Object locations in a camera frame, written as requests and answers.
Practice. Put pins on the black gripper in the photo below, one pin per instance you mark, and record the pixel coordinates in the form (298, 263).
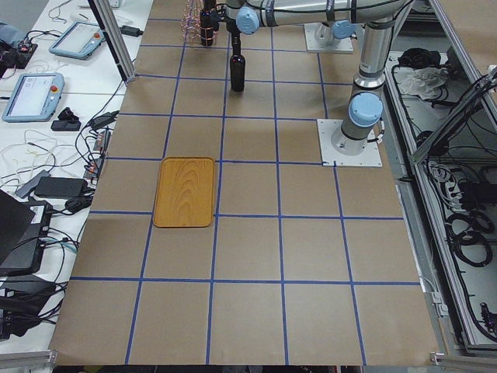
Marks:
(236, 34)

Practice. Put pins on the dark wine bottle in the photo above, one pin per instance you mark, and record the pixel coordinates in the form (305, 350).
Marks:
(237, 72)
(206, 29)

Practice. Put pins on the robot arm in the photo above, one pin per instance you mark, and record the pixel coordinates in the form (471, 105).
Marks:
(327, 34)
(332, 22)

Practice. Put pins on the dark wine bottle in basket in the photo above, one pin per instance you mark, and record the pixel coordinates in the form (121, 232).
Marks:
(206, 29)

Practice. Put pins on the wooden tray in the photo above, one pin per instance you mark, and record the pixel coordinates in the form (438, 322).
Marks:
(185, 193)

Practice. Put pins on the upper teach pendant tablet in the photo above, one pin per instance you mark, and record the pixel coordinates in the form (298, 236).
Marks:
(78, 41)

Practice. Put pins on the teach pendant tablet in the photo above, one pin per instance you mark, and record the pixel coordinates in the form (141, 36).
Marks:
(34, 98)
(78, 41)

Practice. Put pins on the small black device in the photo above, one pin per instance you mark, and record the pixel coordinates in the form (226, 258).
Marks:
(66, 121)

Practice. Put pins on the crumpled white cloth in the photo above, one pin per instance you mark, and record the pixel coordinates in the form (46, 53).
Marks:
(426, 83)

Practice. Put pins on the lower teach pendant tablet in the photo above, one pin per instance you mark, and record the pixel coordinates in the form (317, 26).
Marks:
(34, 98)

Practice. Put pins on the black power adapter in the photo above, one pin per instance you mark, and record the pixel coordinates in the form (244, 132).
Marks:
(59, 187)

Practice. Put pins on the black laptop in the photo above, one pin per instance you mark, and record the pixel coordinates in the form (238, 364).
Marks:
(24, 225)

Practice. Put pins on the copper wire bottle basket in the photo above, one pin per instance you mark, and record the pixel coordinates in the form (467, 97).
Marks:
(190, 22)

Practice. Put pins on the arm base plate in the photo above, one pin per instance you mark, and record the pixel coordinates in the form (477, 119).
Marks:
(338, 150)
(342, 47)

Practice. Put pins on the aluminium frame post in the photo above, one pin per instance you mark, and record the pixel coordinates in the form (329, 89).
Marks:
(103, 13)

